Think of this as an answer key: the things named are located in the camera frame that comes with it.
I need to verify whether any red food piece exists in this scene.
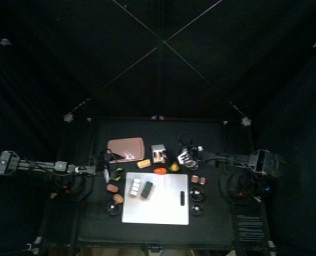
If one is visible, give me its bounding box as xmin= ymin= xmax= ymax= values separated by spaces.
xmin=105 ymin=183 xmax=121 ymax=194

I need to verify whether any red and white toy block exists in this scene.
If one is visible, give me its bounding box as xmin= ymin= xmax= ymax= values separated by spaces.
xmin=190 ymin=175 xmax=207 ymax=186

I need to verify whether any white toy sushi block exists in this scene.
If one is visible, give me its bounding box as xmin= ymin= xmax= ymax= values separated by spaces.
xmin=129 ymin=178 xmax=143 ymax=198

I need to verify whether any white toy knife block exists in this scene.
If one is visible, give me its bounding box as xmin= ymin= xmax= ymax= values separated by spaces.
xmin=150 ymin=143 xmax=169 ymax=164

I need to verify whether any tan toy food piece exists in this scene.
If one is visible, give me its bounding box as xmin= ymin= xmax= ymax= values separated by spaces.
xmin=111 ymin=193 xmax=126 ymax=205

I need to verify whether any yellow orange toy food block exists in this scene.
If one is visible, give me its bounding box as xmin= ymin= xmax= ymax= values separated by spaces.
xmin=135 ymin=158 xmax=153 ymax=169

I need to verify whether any brown toy tray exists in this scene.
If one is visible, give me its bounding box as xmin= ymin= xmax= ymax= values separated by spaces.
xmin=106 ymin=136 xmax=146 ymax=164

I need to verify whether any green toy sushi roll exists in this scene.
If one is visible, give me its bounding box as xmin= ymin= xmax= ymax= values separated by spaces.
xmin=139 ymin=181 xmax=155 ymax=200

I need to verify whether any small black toy bowl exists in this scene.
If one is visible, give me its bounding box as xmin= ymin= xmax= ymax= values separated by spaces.
xmin=105 ymin=201 xmax=122 ymax=215

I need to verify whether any small metal toy pot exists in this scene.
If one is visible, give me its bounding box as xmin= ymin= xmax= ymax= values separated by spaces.
xmin=190 ymin=203 xmax=205 ymax=215
xmin=189 ymin=186 xmax=206 ymax=202

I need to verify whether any white cutting board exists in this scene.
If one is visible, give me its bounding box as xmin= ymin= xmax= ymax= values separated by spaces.
xmin=121 ymin=171 xmax=191 ymax=226

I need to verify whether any black panel with white text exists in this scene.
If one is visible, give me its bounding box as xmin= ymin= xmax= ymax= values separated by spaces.
xmin=233 ymin=213 xmax=267 ymax=245

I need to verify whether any vertical metal frame pole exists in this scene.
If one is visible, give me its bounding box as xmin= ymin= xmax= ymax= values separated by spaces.
xmin=157 ymin=0 xmax=163 ymax=118

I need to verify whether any thin diagonal brace cord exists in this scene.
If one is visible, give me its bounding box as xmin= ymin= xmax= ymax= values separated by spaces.
xmin=66 ymin=0 xmax=223 ymax=118
xmin=110 ymin=0 xmax=251 ymax=122

